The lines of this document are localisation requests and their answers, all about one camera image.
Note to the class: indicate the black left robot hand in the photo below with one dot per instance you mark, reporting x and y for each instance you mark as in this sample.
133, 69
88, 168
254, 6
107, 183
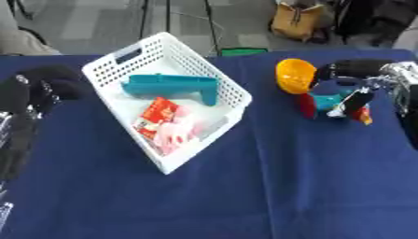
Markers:
32, 90

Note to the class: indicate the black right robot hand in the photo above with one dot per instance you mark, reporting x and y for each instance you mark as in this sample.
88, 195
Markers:
353, 70

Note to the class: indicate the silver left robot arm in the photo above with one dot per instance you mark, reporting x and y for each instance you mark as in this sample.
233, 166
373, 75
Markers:
12, 146

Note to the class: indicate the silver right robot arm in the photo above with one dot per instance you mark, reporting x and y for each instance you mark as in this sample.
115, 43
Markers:
405, 90

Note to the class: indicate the teal and red toy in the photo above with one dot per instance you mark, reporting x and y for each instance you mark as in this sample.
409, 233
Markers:
326, 104

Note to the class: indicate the orange plastic bowl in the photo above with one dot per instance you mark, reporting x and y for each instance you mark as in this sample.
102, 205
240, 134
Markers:
295, 76

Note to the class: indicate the tan bag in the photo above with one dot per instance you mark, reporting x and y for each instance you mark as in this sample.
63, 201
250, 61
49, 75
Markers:
296, 20

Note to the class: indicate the red snack packet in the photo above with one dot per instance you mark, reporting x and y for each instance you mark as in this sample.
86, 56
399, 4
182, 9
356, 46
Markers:
158, 115

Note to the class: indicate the white perforated plastic basket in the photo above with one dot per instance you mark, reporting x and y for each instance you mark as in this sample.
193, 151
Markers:
168, 102

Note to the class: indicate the teal plastic tool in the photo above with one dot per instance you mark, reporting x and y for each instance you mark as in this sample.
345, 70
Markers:
174, 87

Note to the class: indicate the pink plastic packet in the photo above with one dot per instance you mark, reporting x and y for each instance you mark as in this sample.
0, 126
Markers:
179, 132

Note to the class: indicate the black tripod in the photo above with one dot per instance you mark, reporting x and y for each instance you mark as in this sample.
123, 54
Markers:
174, 21

